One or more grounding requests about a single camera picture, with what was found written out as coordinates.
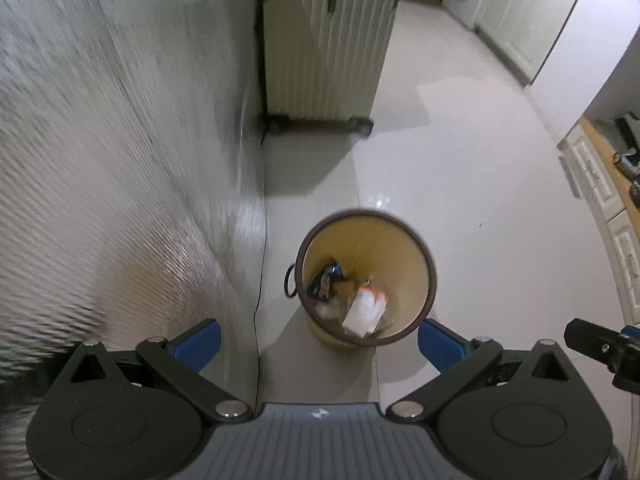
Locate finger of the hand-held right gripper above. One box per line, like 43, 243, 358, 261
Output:
564, 317, 640, 396

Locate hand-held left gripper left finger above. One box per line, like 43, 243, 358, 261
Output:
67, 318, 251, 423

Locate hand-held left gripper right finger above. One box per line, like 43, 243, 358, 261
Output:
386, 319, 576, 423

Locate white packet orange print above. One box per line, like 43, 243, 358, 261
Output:
342, 284, 387, 335

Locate dark blue snack packet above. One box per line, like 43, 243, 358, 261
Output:
307, 259, 346, 303

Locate yellow trash bin brown rim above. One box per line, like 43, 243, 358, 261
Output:
284, 208, 437, 350

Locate wooden countertop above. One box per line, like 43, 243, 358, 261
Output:
580, 116, 640, 216

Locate dark metal tool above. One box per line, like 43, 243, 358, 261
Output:
614, 149, 640, 173

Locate cream ribbed suitcase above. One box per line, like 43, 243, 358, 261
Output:
262, 0, 400, 136

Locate white tall kitchen cabinets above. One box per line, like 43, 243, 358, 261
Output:
475, 0, 586, 83

